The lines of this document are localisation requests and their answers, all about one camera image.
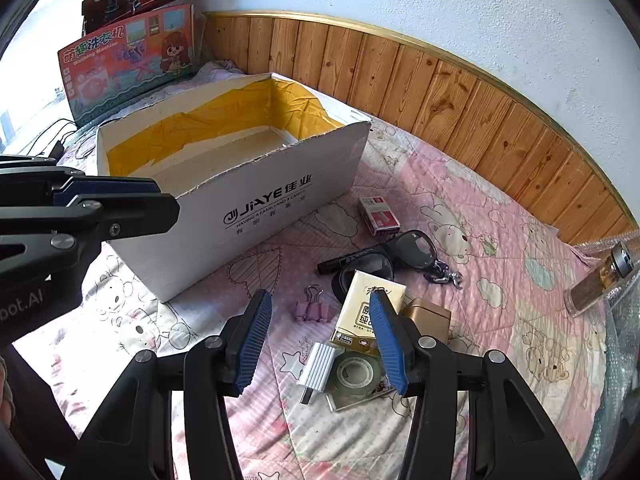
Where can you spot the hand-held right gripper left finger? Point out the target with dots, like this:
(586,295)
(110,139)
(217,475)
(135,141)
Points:
(254,342)

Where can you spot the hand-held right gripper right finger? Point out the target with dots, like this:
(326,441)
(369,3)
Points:
(390,347)

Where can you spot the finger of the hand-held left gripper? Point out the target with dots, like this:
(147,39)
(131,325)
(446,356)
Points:
(115,189)
(145,215)

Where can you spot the green tape roll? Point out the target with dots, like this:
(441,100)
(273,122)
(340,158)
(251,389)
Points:
(356,356)

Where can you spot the white gold tissue pack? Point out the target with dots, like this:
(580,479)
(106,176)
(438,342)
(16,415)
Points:
(362,310)

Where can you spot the brown small carton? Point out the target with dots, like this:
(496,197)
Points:
(430,317)

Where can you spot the pink binder clip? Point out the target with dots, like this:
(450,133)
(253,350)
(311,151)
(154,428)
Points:
(312,310)

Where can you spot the white plug charger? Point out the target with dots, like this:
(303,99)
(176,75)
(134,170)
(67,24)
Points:
(320,365)

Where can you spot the black marker pen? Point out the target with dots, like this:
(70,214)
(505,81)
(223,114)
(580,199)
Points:
(332,264)

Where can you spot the red white staple box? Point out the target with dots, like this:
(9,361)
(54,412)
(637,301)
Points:
(380,215)

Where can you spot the white cardboard box yellow tape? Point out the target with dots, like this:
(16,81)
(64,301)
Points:
(280,195)

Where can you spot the pink printed blanket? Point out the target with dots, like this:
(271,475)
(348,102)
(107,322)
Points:
(500,310)

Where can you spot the pink toy washing machine box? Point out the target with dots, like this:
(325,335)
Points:
(125,60)

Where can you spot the glass bottle with metal cap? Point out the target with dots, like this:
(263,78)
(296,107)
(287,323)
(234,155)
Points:
(595,285)

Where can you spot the bubble wrap sheet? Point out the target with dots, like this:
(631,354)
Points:
(622,360)

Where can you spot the wooden wall panelling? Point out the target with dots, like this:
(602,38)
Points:
(450,100)

